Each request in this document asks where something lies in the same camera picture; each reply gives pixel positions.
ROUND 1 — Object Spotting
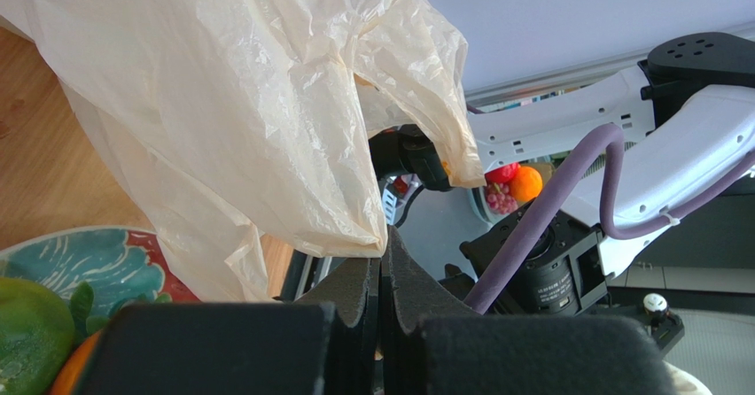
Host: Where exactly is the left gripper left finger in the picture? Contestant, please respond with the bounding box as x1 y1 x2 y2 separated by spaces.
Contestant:
74 259 380 394

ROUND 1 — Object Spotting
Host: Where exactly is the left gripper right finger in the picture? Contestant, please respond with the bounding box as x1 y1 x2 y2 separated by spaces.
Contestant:
380 228 675 394

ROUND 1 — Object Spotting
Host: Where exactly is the translucent beige plastic bag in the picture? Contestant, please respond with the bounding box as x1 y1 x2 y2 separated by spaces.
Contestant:
1 0 484 301

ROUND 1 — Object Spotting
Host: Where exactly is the orange fruit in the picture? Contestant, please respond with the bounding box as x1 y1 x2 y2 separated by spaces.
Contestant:
48 330 102 395

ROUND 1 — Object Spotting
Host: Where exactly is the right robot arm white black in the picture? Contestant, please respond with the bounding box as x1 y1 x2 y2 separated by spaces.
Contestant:
376 32 754 358

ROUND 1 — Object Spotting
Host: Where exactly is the red teal floral plate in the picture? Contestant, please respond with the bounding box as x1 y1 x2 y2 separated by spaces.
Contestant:
1 226 198 315

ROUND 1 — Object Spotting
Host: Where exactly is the green round fruit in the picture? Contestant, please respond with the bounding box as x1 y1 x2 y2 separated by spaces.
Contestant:
1 277 75 394

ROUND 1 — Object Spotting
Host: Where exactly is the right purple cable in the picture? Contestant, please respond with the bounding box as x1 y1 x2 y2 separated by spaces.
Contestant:
463 122 755 315

